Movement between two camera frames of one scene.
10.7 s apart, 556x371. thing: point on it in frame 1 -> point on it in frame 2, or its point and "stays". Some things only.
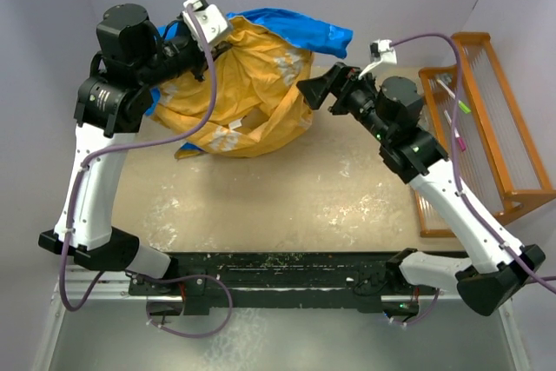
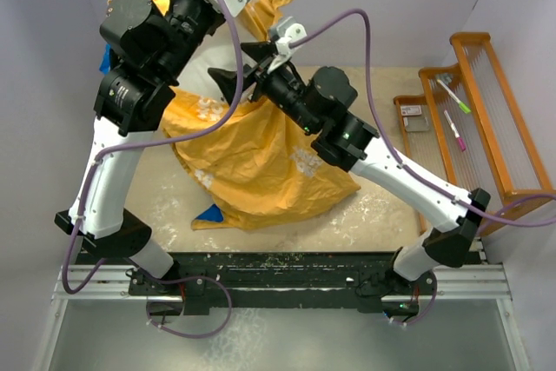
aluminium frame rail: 82,286 stays
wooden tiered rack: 475,122 stays
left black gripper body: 188,59 -> 188,8
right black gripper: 340,82 -> 263,53
